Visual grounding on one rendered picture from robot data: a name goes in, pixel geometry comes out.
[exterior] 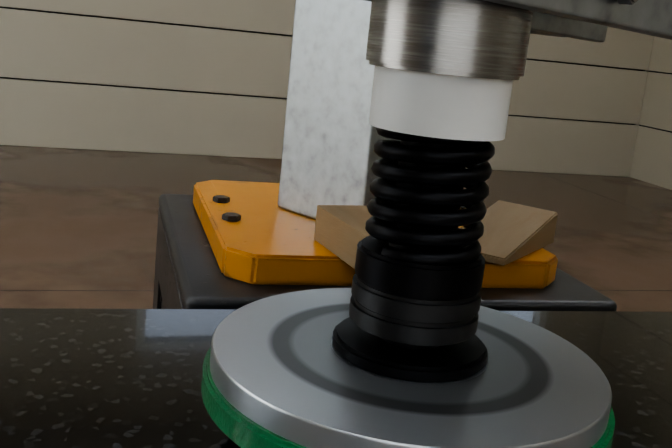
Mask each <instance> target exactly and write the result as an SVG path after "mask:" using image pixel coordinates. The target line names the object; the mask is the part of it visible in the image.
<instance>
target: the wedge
mask: <svg viewBox="0 0 672 448"><path fill-rule="evenodd" d="M557 217H558V214H557V212H554V211H549V210H544V209H540V208H535V207H530V206H525V205H520V204H515V203H511V202H506V201H501V200H498V201H497V202H496V203H494V204H493V205H491V206H490V207H489V208H487V212H486V214H485V216H484V218H483V219H482V220H480V221H481V222H482V223H483V225H484V232H483V235H482V236H481V237H480V238H479V239H478V241H479V242H480V245H481V252H480V253H481V255H482V256H483V257H484V258H485V261H486V262H490V263H494V264H498V265H502V266H504V265H507V264H509V263H511V262H513V261H515V260H517V259H519V258H522V257H524V256H526V255H528V254H530V253H532V252H534V251H536V250H539V249H541V248H543V247H545V246H547V245H549V244H551V243H553V242H554V236H555V229H556V223H557Z"/></svg>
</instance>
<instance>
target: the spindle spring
mask: <svg viewBox="0 0 672 448"><path fill-rule="evenodd" d="M376 130H377V133H378V135H381V136H383V137H385V138H390V139H395V140H379V141H378V142H377V143H375V144H374V152H375V153H376V154H377V155H378V156H379V157H382V158H385V159H380V160H377V161H374V163H373V165H372V167H371V169H372V172H373V174H374V175H376V176H378V177H380V178H377V179H375V180H373V181H372V182H371V183H370V192H371V193H372V194H373V195H374V196H375V197H377V198H374V199H371V200H370V201H369V203H368V205H367V208H368V211H369V213H370V214H371V215H372V217H370V218H369V219H368V220H367V221H366V224H365V230H366V231H367V232H368V233H369V234H370V235H371V236H372V237H374V238H376V239H379V240H382V241H385V242H389V243H393V244H399V245H405V246H413V247H425V248H451V247H460V246H463V247H464V248H462V249H459V250H453V251H415V250H406V249H400V248H395V247H390V246H385V247H384V248H383V249H382V252H381V255H383V256H386V257H389V258H393V259H398V260H402V261H407V262H413V263H421V264H429V265H460V264H466V263H470V262H472V261H474V260H476V259H477V258H478V256H479V255H480V252H481V245H480V242H479V241H478V239H479V238H480V237H481V236H482V235H483V232H484V225H483V223H482V222H481V221H480V220H482V219H483V218H484V216H485V214H486V212H487V209H486V206H485V203H484V201H483V200H484V199H485V198H486V197H487V196H488V195H489V185H488V184H487V183H486V182H485V181H486V180H487V179H489V178H490V176H491V173H492V168H491V165H490V163H489V162H488V161H489V160H490V159H491V158H492V157H493V156H494V154H495V147H494V145H493V144H492V143H491V142H490V141H465V140H452V139H441V138H433V137H425V136H417V135H411V134H405V133H399V132H394V131H389V130H385V129H381V128H377V127H376ZM399 140H402V141H410V142H420V143H435V144H469V147H468V148H428V147H416V146H407V145H400V142H401V141H399ZM398 161H402V162H410V163H419V164H433V165H466V168H468V169H429V168H417V167H407V166H400V165H398ZM396 182H400V183H407V184H416V185H428V186H463V187H465V188H467V189H461V190H425V189H414V188H406V187H400V186H395V185H396ZM393 202H396V203H401V204H408V205H417V206H431V207H458V206H463V207H465V208H467V209H460V210H452V211H431V210H417V209H408V208H401V207H395V206H393ZM391 222H392V223H397V224H403V225H410V226H419V227H459V226H463V227H465V228H464V229H461V228H458V230H452V231H421V230H411V229H404V228H398V227H393V226H391Z"/></svg>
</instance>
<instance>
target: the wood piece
mask: <svg viewBox="0 0 672 448"><path fill-rule="evenodd" d="M370 217H372V215H371V214H370V213H369V211H368V208H367V205H317V213H316V223H315V233H314V240H316V241H317V242H318V243H320V244H321V245H322V246H324V247H325V248H327V249H328V250H329V251H331V252H332V253H333V254H335V255H336V256H337V257H339V258H340V259H342V260H343V261H344V262H346V263H347V264H348V265H350V266H351V267H352V268H354V269H355V261H356V252H357V244H358V242H359V241H361V240H362V239H363V238H365V237H367V236H370V234H369V233H368V232H367V231H366V230H365V224H366V221H367V220H368V219H369V218H370Z"/></svg>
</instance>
